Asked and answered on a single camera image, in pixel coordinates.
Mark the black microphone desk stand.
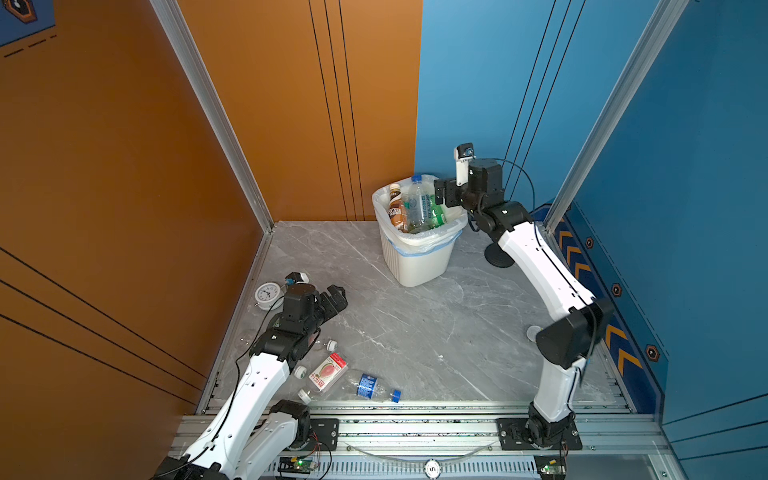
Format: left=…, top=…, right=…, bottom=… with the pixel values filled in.
left=484, top=243, right=515, bottom=268

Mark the pink white label bottle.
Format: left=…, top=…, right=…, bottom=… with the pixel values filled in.
left=297, top=352, right=348, bottom=405

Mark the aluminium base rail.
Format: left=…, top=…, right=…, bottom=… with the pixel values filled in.
left=262, top=401, right=686, bottom=479

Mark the clear water bottle blue cap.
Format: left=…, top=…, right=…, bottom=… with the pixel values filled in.
left=406, top=175, right=433, bottom=234

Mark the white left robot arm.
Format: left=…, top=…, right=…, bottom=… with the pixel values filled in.
left=153, top=283, right=348, bottom=479

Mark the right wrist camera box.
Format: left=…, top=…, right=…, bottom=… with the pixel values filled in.
left=454, top=143, right=475, bottom=187

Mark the crushed bottle blue label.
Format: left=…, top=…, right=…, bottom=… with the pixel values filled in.
left=345, top=372, right=402, bottom=403

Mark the white ribbed trash bin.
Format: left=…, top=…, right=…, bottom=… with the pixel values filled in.
left=371, top=174, right=471, bottom=289

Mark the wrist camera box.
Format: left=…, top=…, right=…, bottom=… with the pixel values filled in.
left=285, top=271, right=310, bottom=285
left=454, top=143, right=475, bottom=187

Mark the green sprite bottle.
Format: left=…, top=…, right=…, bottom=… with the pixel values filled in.
left=430, top=203, right=447, bottom=229

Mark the aluminium frame post right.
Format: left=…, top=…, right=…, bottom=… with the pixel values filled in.
left=542, top=0, right=689, bottom=237

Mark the brown coffee drink bottle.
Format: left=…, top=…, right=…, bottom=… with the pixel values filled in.
left=387, top=183, right=408, bottom=232

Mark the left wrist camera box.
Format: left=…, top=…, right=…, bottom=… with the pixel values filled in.
left=285, top=271, right=310, bottom=285

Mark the aluminium frame post left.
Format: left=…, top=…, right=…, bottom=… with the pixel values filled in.
left=150, top=0, right=274, bottom=234

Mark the aluminium frame post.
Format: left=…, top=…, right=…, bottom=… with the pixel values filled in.
left=150, top=0, right=274, bottom=234
left=542, top=0, right=689, bottom=237

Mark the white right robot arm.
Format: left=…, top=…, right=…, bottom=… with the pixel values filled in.
left=434, top=154, right=614, bottom=449

